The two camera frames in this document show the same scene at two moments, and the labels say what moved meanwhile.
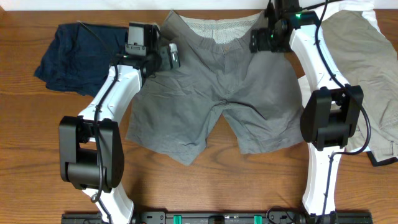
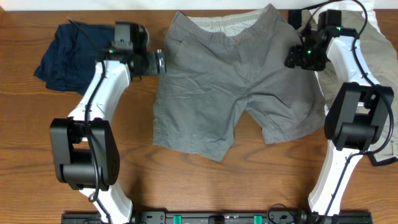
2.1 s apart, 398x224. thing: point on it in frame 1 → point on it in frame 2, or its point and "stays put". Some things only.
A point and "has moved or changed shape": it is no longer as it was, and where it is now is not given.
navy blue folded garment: (78, 58) stays put
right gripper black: (258, 42) → (293, 58)
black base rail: (223, 217) stays put
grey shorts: (172, 111) has moved or changed shape
